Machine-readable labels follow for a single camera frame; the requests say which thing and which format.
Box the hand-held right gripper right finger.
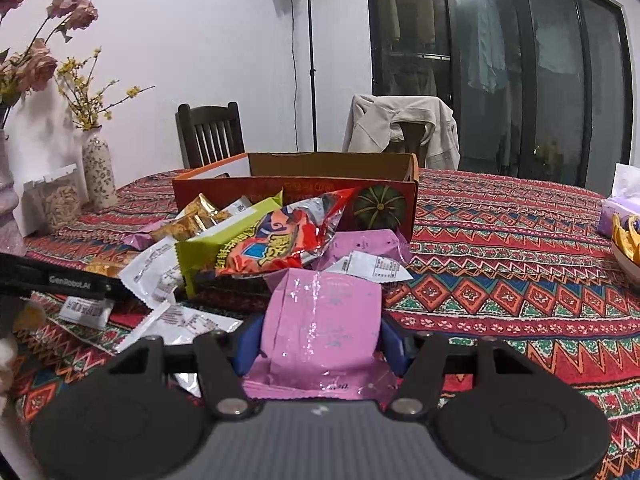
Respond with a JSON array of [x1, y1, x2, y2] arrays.
[[380, 312, 533, 421]]

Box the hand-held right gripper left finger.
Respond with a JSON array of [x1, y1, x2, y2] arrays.
[[107, 314, 267, 421]]

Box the pink snack packet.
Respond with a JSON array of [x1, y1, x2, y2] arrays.
[[311, 228, 414, 283], [122, 220, 166, 252], [242, 267, 401, 402]]

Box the golden snack packet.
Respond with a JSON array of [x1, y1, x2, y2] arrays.
[[149, 193, 232, 242]]

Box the orange cardboard box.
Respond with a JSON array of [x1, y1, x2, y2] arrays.
[[171, 152, 420, 301]]

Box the bowl of yellow snacks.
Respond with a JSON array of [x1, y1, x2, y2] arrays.
[[610, 212, 640, 287]]

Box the person's left hand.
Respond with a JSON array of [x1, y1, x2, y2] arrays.
[[0, 336, 19, 396]]

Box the silver foil wrapper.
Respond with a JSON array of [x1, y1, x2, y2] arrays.
[[171, 372, 202, 398]]

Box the clear seed container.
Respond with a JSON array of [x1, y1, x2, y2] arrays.
[[21, 162, 91, 237]]

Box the pale pink vase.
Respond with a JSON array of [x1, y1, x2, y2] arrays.
[[0, 129, 29, 261]]

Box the green snack packet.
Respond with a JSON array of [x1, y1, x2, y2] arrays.
[[175, 191, 284, 299]]

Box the floral ceramic vase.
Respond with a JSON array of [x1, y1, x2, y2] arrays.
[[81, 127, 119, 211]]

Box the red chips bag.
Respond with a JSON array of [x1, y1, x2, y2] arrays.
[[216, 187, 362, 279]]

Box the patterned red tablecloth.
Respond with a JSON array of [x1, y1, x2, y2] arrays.
[[9, 167, 640, 466]]

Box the yellow flower branches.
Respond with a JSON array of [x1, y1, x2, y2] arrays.
[[56, 47, 156, 132]]

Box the dark wooden chair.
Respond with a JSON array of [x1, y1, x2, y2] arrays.
[[386, 121, 437, 167], [175, 102, 246, 169]]

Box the pink artificial flowers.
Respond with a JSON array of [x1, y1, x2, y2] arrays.
[[0, 0, 99, 128]]

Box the beige jacket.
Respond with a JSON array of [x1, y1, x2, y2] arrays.
[[342, 93, 461, 171]]

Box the purple tissue pack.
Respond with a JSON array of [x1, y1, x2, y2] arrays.
[[596, 162, 640, 239]]

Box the black studio light stand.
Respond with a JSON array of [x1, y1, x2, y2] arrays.
[[281, 0, 322, 154]]

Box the black framed glass door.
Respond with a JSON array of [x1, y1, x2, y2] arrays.
[[364, 0, 636, 197]]

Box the black lamp cable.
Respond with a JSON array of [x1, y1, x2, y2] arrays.
[[289, 0, 302, 155]]

